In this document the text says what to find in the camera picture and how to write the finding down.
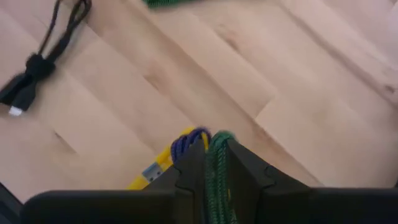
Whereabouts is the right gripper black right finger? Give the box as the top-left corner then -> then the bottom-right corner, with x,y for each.
226,139 -> 398,224

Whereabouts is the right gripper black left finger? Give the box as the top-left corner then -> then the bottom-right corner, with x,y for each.
19,136 -> 208,224

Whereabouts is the blue braided USB cable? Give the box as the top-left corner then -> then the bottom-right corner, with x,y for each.
141,126 -> 212,184

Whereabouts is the green braided USB cable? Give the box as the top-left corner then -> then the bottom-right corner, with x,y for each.
203,130 -> 239,224
142,0 -> 200,9

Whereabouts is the black USB cable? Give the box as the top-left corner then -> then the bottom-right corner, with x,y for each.
0,0 -> 93,118

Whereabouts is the yellow plastic basket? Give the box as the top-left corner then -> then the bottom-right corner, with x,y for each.
126,126 -> 210,190

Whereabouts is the black aluminium rig frame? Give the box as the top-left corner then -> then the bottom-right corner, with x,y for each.
0,181 -> 23,224

